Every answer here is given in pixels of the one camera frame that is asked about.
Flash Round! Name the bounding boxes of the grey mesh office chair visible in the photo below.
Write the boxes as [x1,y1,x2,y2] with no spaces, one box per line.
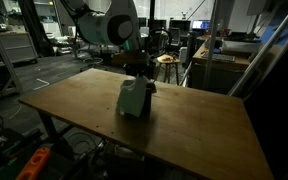
[168,27,182,48]

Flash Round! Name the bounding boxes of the black table leg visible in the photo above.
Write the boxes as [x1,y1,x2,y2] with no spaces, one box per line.
[37,111,62,148]

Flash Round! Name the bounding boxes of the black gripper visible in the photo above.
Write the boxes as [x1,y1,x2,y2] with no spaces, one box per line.
[123,63,152,80]

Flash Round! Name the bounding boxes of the white computer case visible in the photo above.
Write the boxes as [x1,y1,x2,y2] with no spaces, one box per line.
[178,46,189,64]

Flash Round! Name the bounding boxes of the wooden workbench with drawers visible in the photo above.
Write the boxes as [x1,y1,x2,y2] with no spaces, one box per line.
[188,43,252,95]

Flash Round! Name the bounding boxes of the blue panel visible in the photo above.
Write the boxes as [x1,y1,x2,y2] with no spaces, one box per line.
[259,9,288,46]

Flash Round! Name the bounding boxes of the grey cabinet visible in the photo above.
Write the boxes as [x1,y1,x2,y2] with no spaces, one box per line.
[0,31,39,64]

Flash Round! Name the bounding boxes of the black vertical pole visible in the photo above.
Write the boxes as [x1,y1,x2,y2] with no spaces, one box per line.
[149,0,156,21]

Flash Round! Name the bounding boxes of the white towel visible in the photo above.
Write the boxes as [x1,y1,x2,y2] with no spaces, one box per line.
[117,75,153,118]

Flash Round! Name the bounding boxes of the black computer monitor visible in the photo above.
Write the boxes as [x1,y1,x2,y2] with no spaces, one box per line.
[152,19,168,31]
[169,19,192,33]

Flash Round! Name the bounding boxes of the dark green case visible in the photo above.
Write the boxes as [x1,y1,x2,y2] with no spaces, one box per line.
[0,156,22,180]

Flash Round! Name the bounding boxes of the black mesh basket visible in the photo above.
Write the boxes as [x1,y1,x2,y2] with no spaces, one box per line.
[140,83,158,118]

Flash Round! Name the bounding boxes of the round wooden stool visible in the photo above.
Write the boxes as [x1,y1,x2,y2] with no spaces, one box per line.
[156,53,182,86]

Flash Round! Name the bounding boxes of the silver metal tripod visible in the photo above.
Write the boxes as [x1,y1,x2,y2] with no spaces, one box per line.
[180,0,288,98]

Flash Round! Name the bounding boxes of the white keyboard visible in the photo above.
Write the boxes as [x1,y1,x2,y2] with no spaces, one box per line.
[200,53,237,63]

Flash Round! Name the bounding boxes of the black office chair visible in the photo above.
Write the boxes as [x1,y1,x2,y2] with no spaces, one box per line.
[147,28,170,56]

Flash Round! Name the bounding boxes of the black equipment case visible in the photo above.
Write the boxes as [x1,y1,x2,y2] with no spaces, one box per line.
[0,128,42,158]

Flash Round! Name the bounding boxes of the monitor with blue screen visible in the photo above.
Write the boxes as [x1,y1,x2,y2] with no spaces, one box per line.
[191,19,212,31]

